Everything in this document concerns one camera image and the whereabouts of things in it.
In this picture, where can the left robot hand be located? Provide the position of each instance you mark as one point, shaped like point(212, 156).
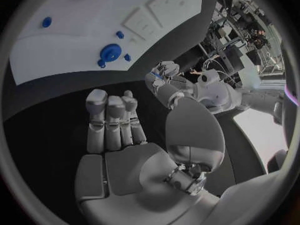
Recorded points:
point(164, 69)

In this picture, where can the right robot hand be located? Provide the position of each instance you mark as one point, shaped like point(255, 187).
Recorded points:
point(140, 172)

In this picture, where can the blue peg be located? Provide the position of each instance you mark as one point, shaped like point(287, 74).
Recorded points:
point(120, 34)
point(46, 22)
point(127, 57)
point(156, 75)
point(101, 63)

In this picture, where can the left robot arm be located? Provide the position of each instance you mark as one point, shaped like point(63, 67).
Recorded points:
point(218, 95)

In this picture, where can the white task board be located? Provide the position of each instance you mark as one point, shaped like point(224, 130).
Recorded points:
point(77, 31)

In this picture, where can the person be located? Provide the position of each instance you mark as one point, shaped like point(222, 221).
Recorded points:
point(199, 69)

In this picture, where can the blue gear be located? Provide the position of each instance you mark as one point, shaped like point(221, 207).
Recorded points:
point(110, 52)

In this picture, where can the desk with equipment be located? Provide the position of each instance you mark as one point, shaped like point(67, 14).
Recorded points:
point(234, 46)

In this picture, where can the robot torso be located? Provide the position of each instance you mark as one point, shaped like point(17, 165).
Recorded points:
point(290, 120)

